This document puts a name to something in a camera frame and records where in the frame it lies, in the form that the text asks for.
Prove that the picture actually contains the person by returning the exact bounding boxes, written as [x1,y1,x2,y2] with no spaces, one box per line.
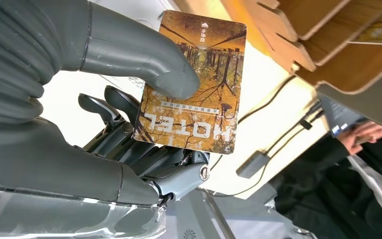
[270,120,382,239]

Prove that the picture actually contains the wooden card organizer box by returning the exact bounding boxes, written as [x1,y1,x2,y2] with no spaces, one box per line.
[220,0,382,96]

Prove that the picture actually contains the dark grey USB hub box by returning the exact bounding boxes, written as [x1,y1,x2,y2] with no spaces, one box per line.
[236,151,271,179]

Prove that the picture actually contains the grey kiosk stand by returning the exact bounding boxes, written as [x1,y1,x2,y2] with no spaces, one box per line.
[164,188,236,239]

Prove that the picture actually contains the long black USB cable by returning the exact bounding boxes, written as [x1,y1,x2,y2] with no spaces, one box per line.
[197,76,323,199]

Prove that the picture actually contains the short black hub cable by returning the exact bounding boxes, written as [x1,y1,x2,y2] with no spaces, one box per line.
[265,103,323,156]

